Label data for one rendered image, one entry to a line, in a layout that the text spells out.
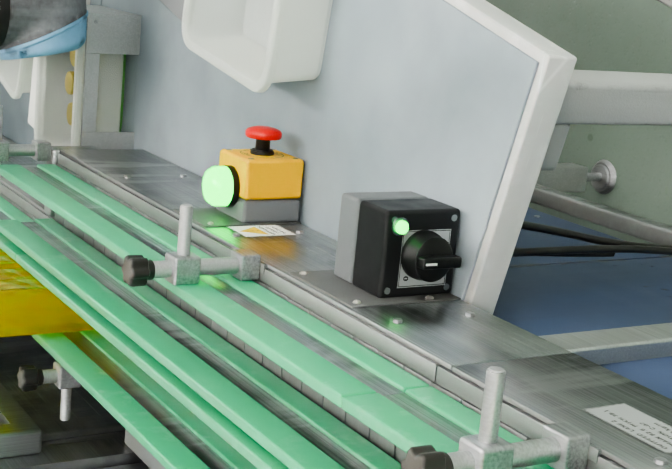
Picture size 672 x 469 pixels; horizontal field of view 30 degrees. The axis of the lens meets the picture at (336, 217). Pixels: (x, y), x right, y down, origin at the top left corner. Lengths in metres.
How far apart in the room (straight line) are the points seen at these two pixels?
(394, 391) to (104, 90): 0.95
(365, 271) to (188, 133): 0.58
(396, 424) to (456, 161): 0.34
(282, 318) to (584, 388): 0.29
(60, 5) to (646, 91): 0.75
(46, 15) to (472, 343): 0.79
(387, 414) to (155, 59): 0.95
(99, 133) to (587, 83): 0.84
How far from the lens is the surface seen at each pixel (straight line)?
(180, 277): 1.16
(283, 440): 1.02
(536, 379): 0.95
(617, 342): 1.09
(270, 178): 1.35
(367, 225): 1.11
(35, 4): 1.59
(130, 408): 1.33
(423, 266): 1.08
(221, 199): 1.34
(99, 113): 1.79
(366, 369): 0.99
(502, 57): 1.09
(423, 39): 1.19
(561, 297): 1.27
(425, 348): 0.98
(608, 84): 1.17
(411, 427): 0.87
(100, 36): 1.78
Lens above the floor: 1.43
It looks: 31 degrees down
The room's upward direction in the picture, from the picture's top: 92 degrees counter-clockwise
